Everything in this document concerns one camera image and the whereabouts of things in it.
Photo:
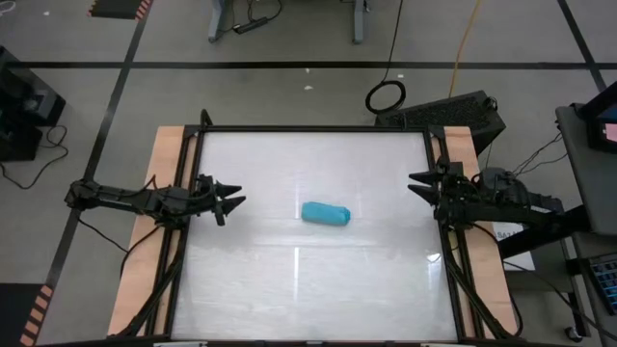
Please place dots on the black power strip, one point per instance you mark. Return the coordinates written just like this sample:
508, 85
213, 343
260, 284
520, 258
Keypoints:
250, 25

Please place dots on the blue towel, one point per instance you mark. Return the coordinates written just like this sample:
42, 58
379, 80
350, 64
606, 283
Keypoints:
325, 213

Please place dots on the black monitor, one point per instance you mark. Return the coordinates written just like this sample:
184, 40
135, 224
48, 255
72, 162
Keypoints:
598, 135

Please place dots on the black cart base bar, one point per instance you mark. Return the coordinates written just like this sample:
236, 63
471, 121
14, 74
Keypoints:
544, 236

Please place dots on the grey cart top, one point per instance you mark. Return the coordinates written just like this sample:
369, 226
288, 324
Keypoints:
588, 183

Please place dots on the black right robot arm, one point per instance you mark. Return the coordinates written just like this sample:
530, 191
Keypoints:
511, 205

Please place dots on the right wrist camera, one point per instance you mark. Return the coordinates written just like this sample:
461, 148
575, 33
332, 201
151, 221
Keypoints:
448, 166

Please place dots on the blue compartment tray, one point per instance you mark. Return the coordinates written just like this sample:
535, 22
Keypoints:
606, 284

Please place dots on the black orange striped mat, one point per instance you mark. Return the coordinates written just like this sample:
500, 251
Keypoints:
14, 313
115, 8

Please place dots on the black table frame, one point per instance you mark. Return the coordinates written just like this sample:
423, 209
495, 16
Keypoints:
313, 128

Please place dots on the black caster wheel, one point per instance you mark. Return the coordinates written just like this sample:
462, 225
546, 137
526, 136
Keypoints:
573, 333

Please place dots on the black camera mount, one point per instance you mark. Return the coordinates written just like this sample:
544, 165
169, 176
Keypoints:
206, 120

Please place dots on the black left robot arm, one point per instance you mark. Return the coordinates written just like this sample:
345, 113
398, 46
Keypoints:
120, 198

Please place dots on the white paper sheet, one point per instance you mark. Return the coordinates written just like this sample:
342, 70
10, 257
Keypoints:
518, 250

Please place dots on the black equipment stack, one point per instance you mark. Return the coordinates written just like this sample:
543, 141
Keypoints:
24, 106

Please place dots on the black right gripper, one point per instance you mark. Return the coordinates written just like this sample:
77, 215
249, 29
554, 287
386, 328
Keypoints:
450, 197

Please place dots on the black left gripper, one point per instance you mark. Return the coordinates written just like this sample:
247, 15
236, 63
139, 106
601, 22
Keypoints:
207, 202

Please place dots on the grey desk leg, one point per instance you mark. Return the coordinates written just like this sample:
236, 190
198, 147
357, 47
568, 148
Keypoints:
358, 24
218, 24

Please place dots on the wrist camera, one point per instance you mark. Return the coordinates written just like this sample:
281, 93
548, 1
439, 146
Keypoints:
448, 166
206, 182

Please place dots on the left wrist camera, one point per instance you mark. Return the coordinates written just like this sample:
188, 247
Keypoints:
206, 182

